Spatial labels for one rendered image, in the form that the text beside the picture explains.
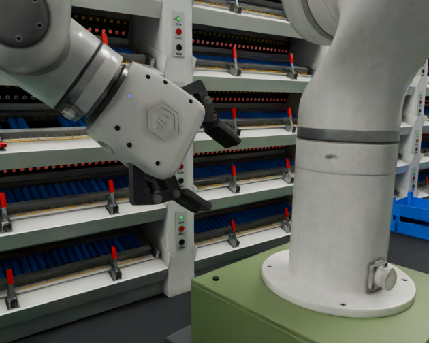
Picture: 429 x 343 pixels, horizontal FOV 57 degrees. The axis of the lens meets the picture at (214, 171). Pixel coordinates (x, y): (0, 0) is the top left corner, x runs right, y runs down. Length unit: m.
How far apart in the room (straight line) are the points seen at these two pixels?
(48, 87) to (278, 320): 0.33
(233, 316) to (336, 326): 0.12
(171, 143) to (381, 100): 0.23
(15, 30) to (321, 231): 0.36
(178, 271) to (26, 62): 1.02
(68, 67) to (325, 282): 0.36
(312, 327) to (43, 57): 0.35
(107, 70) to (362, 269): 0.35
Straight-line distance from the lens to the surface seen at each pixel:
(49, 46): 0.33
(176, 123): 0.43
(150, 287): 1.29
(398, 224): 2.04
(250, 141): 1.36
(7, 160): 1.03
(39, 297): 1.15
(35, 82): 0.40
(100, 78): 0.40
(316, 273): 0.50
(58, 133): 1.08
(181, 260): 1.27
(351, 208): 0.47
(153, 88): 0.43
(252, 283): 0.52
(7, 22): 0.32
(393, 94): 0.47
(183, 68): 1.18
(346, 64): 0.45
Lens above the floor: 0.59
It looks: 10 degrees down
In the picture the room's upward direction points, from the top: straight up
